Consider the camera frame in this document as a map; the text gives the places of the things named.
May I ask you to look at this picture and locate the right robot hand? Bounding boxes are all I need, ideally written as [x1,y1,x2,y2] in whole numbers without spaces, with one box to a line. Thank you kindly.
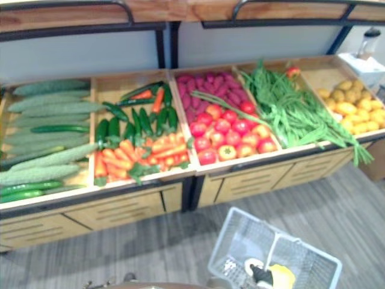
[244,258,274,287]

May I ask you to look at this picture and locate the white wire shopping basket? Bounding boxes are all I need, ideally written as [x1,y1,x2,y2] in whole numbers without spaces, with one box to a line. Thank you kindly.
[207,206,343,289]

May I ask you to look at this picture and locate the yellow vegetable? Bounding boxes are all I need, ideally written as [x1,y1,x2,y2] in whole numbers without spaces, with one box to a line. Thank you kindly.
[268,264,297,289]

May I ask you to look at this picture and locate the long dark green vegetable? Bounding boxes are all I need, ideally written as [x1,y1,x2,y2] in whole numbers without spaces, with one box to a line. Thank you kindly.
[120,81,165,102]
[115,96,157,107]

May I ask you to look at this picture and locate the wooden produce stand, tomatoes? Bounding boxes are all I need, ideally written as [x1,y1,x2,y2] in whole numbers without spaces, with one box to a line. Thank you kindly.
[168,0,385,212]

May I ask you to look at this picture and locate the wooden produce stand, bitter gourds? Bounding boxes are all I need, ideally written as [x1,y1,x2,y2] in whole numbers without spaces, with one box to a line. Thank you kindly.
[0,0,197,254]

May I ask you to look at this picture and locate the large green long bean pile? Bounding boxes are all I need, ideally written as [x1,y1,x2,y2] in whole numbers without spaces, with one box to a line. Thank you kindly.
[233,59,374,167]

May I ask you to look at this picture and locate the dark green pepper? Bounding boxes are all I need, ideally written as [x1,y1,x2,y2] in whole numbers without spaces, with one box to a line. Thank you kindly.
[167,107,179,134]
[131,107,142,137]
[162,83,173,108]
[123,122,136,146]
[102,101,130,123]
[138,107,154,136]
[108,116,122,143]
[155,108,169,135]
[95,119,109,151]

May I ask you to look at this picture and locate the white box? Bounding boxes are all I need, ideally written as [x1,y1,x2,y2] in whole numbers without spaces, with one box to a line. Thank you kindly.
[337,52,385,92]

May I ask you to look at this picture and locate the light green bitter gourd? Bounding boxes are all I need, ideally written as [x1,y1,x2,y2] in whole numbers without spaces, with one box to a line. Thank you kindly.
[12,78,90,97]
[20,101,105,118]
[5,141,90,156]
[8,143,99,173]
[0,146,66,168]
[4,132,90,146]
[7,95,91,114]
[0,164,81,187]
[13,114,91,128]

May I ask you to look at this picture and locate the dark green cucumber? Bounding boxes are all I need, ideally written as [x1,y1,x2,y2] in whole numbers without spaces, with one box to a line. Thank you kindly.
[30,125,90,135]
[0,179,64,196]
[0,189,45,204]

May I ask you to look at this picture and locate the blender with black lid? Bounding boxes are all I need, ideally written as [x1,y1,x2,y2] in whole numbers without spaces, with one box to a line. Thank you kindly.
[357,26,381,60]

